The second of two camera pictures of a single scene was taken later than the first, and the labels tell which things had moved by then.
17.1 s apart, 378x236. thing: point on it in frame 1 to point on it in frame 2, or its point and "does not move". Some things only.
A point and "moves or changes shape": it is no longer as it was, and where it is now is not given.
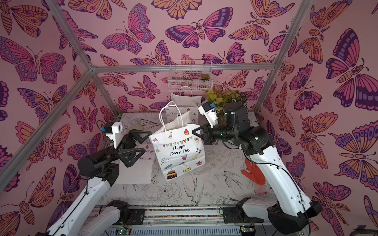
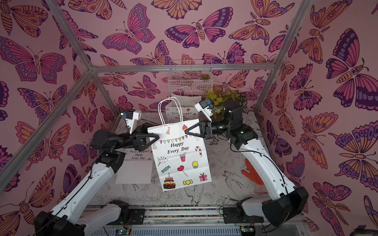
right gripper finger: x=194 y=132 to x=193 y=127
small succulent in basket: x=205 y=76 does not move
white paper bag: x=179 y=151 moves or changes shape
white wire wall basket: x=190 y=75 does not move
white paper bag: x=139 y=172 does not move
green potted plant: x=220 y=100 does not move
